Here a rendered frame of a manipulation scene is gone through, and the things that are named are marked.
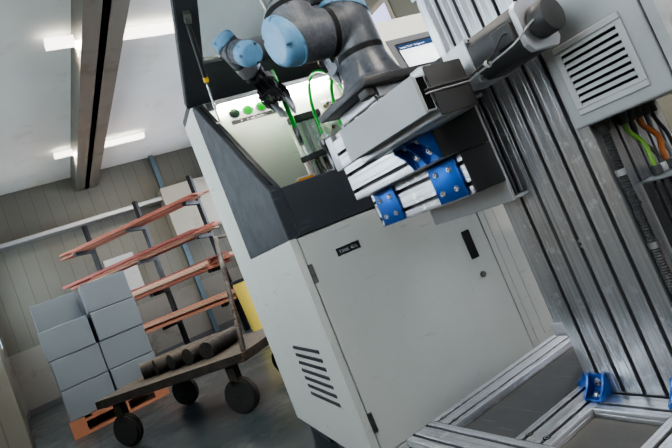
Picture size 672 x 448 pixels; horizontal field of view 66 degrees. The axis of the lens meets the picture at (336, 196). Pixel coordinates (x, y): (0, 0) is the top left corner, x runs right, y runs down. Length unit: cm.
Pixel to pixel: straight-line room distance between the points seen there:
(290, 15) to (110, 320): 421
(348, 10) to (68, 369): 432
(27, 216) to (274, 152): 736
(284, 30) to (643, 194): 78
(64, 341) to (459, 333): 389
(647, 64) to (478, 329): 113
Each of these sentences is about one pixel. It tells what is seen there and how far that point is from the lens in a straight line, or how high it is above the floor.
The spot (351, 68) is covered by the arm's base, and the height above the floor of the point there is 109.
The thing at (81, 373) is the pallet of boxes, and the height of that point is 48.
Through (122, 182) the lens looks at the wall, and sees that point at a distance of 944.
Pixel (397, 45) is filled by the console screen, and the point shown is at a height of 141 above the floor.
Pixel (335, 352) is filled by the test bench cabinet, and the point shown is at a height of 43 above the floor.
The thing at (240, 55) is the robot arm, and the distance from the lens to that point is 155.
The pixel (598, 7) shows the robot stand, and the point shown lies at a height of 93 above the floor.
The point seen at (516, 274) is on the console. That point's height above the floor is 39.
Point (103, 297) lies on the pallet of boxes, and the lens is 514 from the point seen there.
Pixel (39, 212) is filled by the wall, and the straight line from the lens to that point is 930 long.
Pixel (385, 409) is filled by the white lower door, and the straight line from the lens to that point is 168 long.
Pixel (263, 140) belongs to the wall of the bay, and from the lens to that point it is 220.
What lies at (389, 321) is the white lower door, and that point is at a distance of 167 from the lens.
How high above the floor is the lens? 75
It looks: 4 degrees up
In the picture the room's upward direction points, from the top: 22 degrees counter-clockwise
